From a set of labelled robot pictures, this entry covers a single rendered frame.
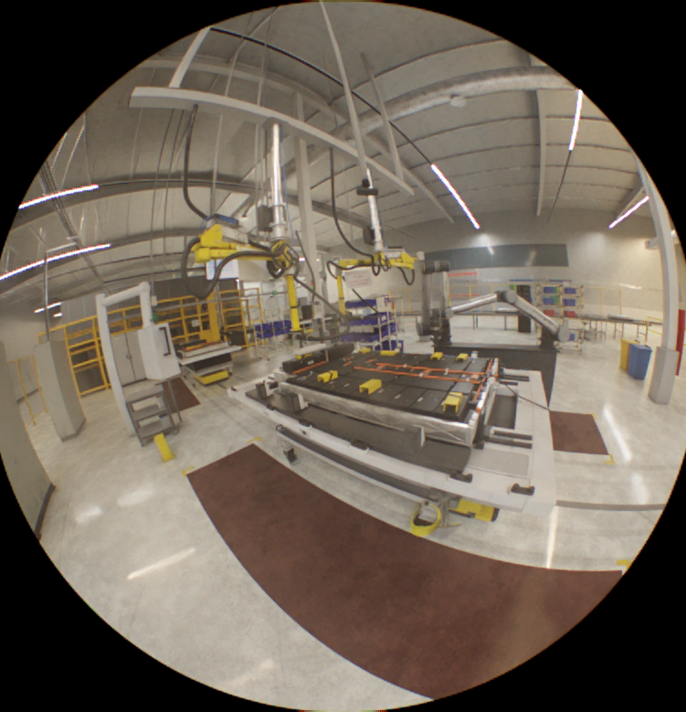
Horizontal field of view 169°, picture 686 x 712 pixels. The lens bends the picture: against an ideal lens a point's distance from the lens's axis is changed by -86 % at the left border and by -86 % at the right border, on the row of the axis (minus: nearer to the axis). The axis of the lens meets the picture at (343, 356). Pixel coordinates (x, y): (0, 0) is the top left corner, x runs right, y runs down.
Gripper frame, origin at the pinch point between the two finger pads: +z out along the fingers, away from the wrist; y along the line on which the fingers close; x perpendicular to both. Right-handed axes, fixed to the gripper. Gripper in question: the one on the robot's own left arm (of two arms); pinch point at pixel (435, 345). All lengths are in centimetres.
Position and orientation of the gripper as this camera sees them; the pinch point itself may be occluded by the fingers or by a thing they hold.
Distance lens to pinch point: 258.9
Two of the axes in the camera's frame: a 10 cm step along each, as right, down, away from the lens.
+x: 7.4, 0.7, -6.6
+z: 1.1, 9.7, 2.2
